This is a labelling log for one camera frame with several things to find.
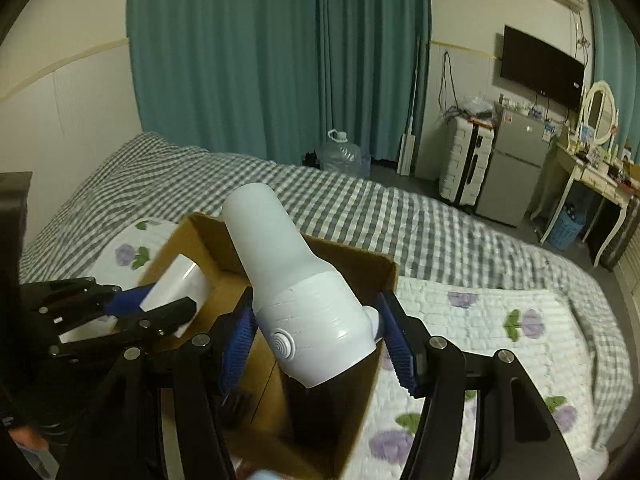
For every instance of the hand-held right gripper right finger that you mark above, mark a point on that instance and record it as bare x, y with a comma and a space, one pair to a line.
400, 349

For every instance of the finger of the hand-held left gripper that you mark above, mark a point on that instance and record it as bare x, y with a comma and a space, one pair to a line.
131, 300
150, 324

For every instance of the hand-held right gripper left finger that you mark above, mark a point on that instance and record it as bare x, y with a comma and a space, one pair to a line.
236, 347

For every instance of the small white plastic container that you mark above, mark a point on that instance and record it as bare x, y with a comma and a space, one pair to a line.
180, 285

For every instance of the white plastic bottle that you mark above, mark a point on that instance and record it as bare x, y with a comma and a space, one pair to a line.
300, 285

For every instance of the brown cardboard box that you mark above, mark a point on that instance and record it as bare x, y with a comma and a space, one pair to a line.
320, 425

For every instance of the white floral quilt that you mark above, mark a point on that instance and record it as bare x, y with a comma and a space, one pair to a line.
500, 320

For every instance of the grey checked bed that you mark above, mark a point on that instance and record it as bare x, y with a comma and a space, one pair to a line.
380, 210

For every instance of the white suitcase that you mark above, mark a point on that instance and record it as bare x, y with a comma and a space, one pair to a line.
465, 165

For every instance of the clear water jug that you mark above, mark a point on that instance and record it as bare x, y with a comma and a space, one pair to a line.
344, 156

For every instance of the white flat mop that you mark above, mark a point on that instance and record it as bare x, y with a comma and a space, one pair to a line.
409, 145

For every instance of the blue plastic basket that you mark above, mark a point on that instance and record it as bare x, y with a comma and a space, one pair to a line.
566, 227

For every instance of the silver mini fridge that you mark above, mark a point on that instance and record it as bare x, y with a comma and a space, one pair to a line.
515, 170

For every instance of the teal curtain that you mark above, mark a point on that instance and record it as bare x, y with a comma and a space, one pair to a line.
375, 60
612, 55
220, 60

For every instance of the white dressing table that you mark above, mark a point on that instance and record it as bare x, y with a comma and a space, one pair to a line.
592, 175

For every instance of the oval white-framed mirror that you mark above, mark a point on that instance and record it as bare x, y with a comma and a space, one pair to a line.
599, 110

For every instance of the black wall television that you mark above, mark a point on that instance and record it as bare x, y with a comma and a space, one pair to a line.
540, 67

